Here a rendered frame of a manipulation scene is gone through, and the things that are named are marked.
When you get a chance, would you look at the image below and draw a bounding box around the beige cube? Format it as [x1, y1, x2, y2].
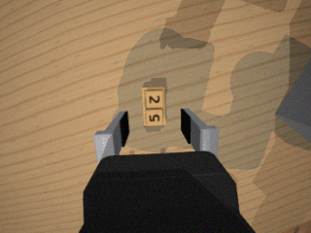
[146, 89, 163, 108]
[146, 108, 163, 126]

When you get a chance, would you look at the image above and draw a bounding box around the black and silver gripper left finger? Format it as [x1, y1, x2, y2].
[93, 111, 129, 164]

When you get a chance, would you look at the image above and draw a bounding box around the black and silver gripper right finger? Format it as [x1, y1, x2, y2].
[181, 108, 219, 157]

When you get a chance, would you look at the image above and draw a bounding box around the tan wooden tray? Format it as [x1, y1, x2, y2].
[142, 86, 165, 126]

